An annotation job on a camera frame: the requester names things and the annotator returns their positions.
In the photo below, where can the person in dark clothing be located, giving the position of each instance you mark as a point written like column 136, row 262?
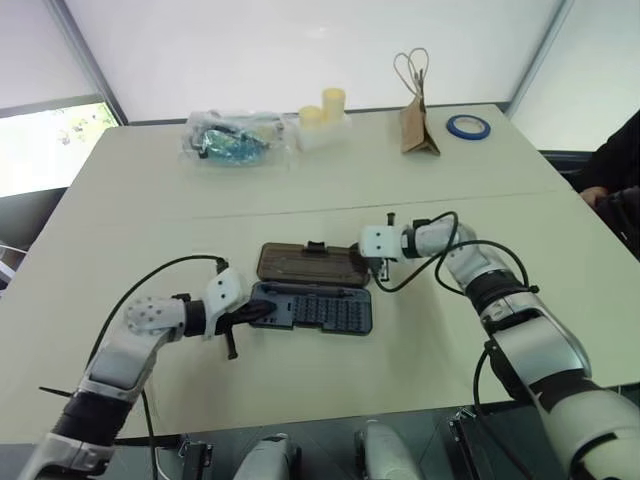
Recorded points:
column 617, row 155

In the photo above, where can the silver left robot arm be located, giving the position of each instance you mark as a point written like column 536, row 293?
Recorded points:
column 125, row 350

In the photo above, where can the tall pale yellow candle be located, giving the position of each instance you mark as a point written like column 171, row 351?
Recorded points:
column 333, row 102

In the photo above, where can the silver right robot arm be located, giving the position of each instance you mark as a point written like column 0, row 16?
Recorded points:
column 545, row 345

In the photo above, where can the black screwdriver shaft in case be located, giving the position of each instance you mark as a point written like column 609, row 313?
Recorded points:
column 305, row 289

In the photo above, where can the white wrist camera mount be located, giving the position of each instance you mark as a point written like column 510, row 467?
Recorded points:
column 377, row 242
column 224, row 292

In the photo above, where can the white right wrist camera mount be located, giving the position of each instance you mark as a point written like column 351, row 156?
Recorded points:
column 377, row 242

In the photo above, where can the blue tape roll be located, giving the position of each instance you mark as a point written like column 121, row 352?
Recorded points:
column 452, row 129

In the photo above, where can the silver rounded robot leg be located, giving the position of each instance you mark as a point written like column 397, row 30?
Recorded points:
column 267, row 457
column 387, row 450

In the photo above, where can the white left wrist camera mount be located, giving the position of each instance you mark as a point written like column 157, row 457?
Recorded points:
column 224, row 292

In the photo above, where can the clear plastic bag teal contents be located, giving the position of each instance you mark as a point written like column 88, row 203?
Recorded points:
column 235, row 140

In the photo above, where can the short pale yellow candle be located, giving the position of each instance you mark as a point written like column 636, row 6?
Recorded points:
column 311, row 119

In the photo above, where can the person's bare hand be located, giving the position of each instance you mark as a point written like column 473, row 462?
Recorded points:
column 594, row 195

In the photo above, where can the black metal bracket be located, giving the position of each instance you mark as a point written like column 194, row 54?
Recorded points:
column 465, row 440
column 196, row 460

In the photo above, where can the open screwdriver bit case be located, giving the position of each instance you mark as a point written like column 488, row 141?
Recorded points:
column 320, row 300

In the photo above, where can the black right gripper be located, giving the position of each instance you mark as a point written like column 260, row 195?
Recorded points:
column 382, row 267

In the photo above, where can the grey window frame post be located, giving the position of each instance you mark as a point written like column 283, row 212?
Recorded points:
column 540, row 55
column 90, row 55

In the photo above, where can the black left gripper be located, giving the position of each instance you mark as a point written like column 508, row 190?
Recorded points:
column 231, row 334

